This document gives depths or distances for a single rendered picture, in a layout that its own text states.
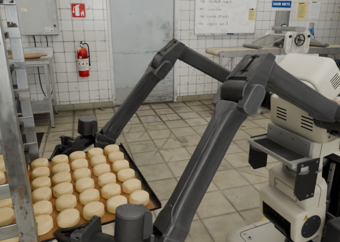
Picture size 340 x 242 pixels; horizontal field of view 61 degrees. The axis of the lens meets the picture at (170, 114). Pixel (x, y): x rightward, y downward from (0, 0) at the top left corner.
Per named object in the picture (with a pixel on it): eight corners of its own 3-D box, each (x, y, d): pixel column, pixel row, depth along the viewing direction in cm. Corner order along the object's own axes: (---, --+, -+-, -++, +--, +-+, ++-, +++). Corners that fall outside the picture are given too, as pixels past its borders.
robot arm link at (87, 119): (109, 151, 111) (107, 140, 118) (113, 124, 107) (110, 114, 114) (76, 151, 107) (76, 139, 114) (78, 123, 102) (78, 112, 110)
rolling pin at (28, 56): (2, 61, 344) (1, 55, 342) (0, 60, 348) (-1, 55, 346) (48, 57, 382) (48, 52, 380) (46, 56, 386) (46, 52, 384)
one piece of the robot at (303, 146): (271, 163, 131) (276, 118, 125) (323, 195, 107) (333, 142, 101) (242, 170, 126) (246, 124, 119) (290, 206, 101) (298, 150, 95)
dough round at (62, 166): (49, 173, 88) (48, 167, 87) (62, 166, 92) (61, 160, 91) (59, 178, 85) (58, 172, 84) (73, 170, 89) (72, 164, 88)
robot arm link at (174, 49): (174, 35, 99) (166, 30, 108) (156, 70, 102) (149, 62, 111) (262, 86, 119) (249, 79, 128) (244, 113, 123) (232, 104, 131)
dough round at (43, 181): (42, 180, 84) (41, 174, 84) (54, 184, 82) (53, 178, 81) (28, 189, 80) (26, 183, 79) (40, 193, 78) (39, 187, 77)
